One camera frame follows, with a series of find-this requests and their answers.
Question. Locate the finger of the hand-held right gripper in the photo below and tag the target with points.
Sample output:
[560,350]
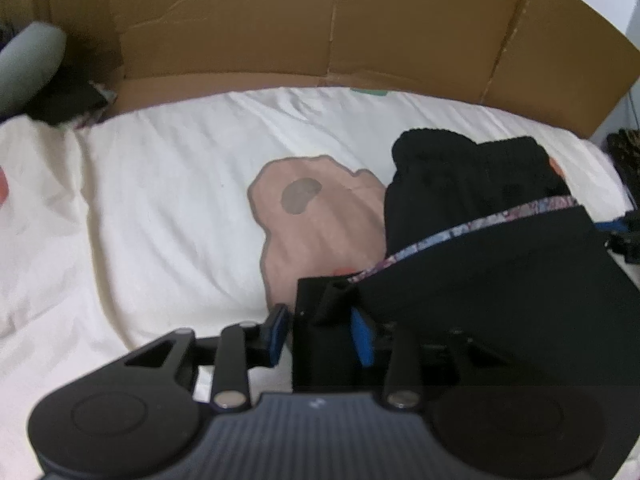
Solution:
[625,225]

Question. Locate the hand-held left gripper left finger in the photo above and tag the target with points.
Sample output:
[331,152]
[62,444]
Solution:
[278,335]

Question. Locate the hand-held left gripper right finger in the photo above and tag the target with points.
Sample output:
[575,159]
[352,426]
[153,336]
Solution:
[361,341]

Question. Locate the black garment with bear print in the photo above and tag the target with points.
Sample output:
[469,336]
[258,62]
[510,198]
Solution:
[500,285]

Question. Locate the black knitted garment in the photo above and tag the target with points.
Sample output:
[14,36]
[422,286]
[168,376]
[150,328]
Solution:
[450,175]

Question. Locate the leopard print cloth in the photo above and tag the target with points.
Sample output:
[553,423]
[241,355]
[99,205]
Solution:
[625,150]

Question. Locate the bear printed white bed sheet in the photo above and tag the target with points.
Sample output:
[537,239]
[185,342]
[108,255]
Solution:
[175,200]

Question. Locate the dark cloth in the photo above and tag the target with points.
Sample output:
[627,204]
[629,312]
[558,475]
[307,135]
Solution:
[70,102]

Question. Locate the grey neck pillow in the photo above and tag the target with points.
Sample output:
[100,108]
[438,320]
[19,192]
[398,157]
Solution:
[25,65]

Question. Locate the brown cardboard wall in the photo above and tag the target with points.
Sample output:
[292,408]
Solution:
[300,20]

